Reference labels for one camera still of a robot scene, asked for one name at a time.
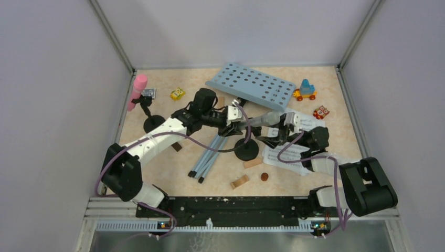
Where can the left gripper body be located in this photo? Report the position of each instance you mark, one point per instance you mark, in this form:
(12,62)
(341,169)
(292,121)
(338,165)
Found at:
(214,118)

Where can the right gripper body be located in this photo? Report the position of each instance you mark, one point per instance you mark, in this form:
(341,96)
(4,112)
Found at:
(302,141)

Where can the black round microphone stand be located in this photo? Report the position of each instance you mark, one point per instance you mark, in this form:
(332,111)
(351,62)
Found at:
(250,150)

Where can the light blue music stand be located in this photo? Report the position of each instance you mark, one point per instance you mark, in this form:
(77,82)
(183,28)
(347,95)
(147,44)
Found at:
(248,85)

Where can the grey microphone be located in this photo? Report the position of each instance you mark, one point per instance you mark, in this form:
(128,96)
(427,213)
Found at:
(266,120)

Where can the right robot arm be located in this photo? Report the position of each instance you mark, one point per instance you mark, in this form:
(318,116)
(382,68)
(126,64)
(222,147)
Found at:
(361,186)

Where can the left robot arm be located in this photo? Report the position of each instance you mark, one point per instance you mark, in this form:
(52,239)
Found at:
(121,171)

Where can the red owl toy block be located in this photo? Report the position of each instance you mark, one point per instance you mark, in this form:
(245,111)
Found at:
(321,112)

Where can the wooden block near stand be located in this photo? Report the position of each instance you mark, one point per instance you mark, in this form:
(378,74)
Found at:
(252,163)

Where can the brown wooden cylinder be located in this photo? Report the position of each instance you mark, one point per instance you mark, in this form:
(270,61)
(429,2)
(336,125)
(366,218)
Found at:
(264,177)

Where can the yellow owl toy block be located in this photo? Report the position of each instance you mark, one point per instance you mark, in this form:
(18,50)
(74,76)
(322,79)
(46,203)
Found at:
(177,94)

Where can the dark brown wooden block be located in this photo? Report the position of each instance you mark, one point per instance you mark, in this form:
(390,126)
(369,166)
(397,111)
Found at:
(176,146)

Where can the blue toy car blocks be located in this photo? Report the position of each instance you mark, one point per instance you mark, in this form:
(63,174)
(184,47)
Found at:
(305,91)

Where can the wooden arch block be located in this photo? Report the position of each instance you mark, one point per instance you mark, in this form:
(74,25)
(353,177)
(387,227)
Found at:
(239,182)

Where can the pink microphone on stand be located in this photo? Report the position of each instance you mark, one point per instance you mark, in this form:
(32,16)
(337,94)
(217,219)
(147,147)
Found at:
(137,97)

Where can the small grey picture card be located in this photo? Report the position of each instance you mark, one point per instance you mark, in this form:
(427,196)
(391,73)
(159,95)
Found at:
(149,92)

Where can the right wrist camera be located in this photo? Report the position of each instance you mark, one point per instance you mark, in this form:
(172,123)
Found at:
(292,122)

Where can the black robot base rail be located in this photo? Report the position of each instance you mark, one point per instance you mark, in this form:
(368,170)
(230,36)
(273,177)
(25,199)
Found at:
(247,211)

